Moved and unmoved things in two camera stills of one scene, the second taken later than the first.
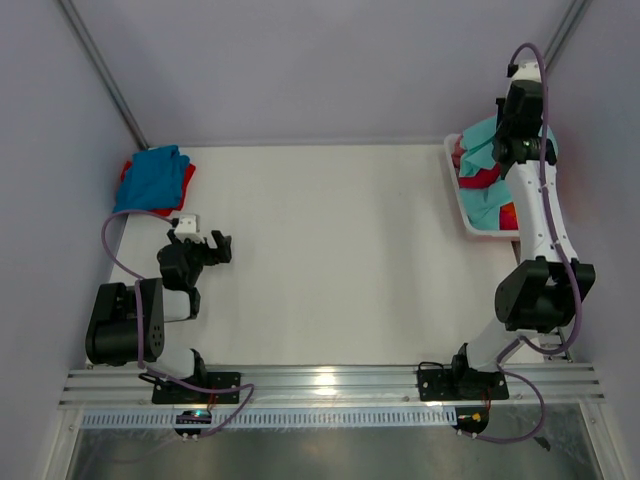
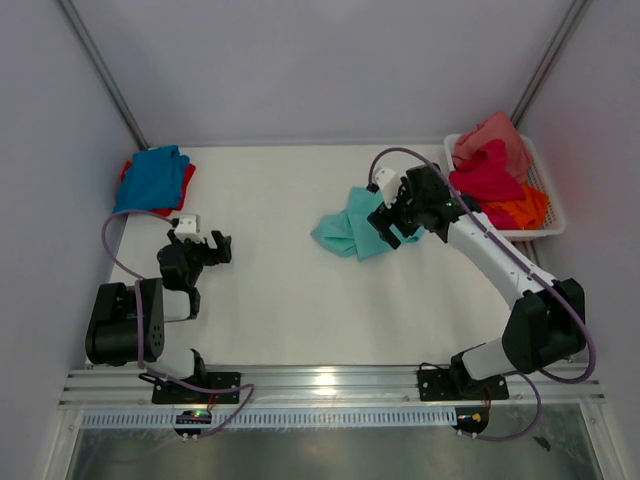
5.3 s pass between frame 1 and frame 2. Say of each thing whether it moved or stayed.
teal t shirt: moved
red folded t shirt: stayed
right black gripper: moved
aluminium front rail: stayed
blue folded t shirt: stayed
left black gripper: stayed
